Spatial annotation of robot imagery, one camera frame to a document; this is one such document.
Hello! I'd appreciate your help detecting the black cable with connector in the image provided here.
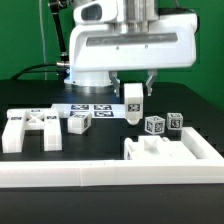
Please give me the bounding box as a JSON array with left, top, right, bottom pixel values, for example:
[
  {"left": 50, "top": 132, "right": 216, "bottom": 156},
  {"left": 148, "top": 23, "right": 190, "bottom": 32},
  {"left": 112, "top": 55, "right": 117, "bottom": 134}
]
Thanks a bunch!
[{"left": 9, "top": 0, "right": 72, "bottom": 81}]

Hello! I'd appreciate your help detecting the white tag base sheet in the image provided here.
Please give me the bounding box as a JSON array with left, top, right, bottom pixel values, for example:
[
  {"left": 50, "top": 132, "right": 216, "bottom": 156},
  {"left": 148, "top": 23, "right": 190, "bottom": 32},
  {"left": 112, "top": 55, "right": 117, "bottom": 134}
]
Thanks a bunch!
[{"left": 52, "top": 104, "right": 125, "bottom": 119}]

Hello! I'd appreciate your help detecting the white tagged cube nut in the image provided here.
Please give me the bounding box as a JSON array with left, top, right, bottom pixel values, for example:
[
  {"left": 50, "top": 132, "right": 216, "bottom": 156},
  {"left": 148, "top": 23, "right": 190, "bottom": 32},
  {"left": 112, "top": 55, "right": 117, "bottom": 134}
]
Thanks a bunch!
[
  {"left": 145, "top": 116, "right": 165, "bottom": 135},
  {"left": 167, "top": 113, "right": 183, "bottom": 130}
]

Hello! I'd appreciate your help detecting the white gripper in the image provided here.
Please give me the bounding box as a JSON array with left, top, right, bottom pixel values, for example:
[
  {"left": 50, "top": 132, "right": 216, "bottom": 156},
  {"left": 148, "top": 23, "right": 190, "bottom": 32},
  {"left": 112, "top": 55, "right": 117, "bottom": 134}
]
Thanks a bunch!
[{"left": 69, "top": 0, "right": 198, "bottom": 97}]

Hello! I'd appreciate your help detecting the white U-shaped obstacle frame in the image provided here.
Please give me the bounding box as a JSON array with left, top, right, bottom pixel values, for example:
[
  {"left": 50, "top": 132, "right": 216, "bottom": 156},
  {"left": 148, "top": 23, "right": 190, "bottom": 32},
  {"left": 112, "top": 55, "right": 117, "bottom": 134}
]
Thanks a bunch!
[{"left": 0, "top": 127, "right": 224, "bottom": 188}]

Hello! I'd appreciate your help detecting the white chair seat part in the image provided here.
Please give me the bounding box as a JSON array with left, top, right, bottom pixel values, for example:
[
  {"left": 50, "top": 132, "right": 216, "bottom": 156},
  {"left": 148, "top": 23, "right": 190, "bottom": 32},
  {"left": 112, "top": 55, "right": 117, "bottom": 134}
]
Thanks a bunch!
[{"left": 124, "top": 135, "right": 196, "bottom": 160}]

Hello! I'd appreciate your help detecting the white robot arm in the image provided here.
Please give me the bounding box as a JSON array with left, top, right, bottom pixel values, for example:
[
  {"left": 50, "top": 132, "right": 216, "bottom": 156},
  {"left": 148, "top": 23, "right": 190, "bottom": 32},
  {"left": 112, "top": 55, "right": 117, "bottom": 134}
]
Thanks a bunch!
[{"left": 65, "top": 0, "right": 199, "bottom": 93}]

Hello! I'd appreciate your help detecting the white chair back part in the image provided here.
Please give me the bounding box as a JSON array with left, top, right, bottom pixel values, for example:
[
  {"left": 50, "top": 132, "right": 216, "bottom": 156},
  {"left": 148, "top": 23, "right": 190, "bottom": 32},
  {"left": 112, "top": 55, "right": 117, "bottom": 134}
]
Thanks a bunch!
[{"left": 2, "top": 108, "right": 62, "bottom": 153}]

